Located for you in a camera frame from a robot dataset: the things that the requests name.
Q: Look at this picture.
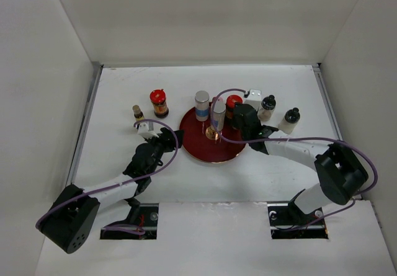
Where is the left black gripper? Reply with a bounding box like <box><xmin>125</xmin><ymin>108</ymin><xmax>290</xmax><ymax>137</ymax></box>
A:
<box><xmin>144</xmin><ymin>128</ymin><xmax>183</xmax><ymax>176</ymax></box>

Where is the red lid sauce jar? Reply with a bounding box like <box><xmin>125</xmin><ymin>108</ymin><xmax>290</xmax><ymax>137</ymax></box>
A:
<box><xmin>225</xmin><ymin>94</ymin><xmax>243</xmax><ymax>121</ymax></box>
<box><xmin>149</xmin><ymin>89</ymin><xmax>169</xmax><ymax>118</ymax></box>

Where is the black cap grinder bottle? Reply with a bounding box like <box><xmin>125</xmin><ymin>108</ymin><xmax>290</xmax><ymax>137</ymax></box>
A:
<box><xmin>257</xmin><ymin>95</ymin><xmax>277</xmax><ymax>122</ymax></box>
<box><xmin>278</xmin><ymin>107</ymin><xmax>301</xmax><ymax>135</ymax></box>

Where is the white lid spice jar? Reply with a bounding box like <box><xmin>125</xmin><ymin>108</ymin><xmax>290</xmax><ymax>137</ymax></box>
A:
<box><xmin>211</xmin><ymin>100</ymin><xmax>226</xmax><ymax>131</ymax></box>

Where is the silver lid blue label jar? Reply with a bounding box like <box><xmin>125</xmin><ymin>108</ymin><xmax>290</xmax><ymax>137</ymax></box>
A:
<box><xmin>195</xmin><ymin>91</ymin><xmax>209</xmax><ymax>122</ymax></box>

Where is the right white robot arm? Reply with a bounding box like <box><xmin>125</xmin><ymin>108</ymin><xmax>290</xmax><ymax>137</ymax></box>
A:
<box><xmin>232</xmin><ymin>104</ymin><xmax>368</xmax><ymax>224</ymax></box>

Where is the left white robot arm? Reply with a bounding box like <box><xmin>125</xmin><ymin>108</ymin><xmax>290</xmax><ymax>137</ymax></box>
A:
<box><xmin>35</xmin><ymin>127</ymin><xmax>184</xmax><ymax>254</ymax></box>

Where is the red round tray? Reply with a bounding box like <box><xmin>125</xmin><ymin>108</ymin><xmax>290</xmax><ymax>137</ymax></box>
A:
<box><xmin>179</xmin><ymin>107</ymin><xmax>245</xmax><ymax>163</ymax></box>

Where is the small yellow liquid bottle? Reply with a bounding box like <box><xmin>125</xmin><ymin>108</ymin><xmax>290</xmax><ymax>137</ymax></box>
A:
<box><xmin>132</xmin><ymin>105</ymin><xmax>145</xmax><ymax>122</ymax></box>

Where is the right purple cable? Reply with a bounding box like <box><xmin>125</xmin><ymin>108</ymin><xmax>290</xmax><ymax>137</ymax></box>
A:
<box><xmin>210</xmin><ymin>88</ymin><xmax>378</xmax><ymax>232</ymax></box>

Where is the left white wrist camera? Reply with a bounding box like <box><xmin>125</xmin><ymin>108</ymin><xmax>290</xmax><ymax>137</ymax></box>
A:
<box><xmin>134</xmin><ymin>121</ymin><xmax>157</xmax><ymax>139</ymax></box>

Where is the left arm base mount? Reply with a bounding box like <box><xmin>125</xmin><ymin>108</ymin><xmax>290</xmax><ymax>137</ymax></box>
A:
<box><xmin>100</xmin><ymin>198</ymin><xmax>159</xmax><ymax>241</ymax></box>

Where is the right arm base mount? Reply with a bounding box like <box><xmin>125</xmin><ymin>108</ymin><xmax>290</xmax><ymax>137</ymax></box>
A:
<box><xmin>267</xmin><ymin>203</ymin><xmax>328</xmax><ymax>239</ymax></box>

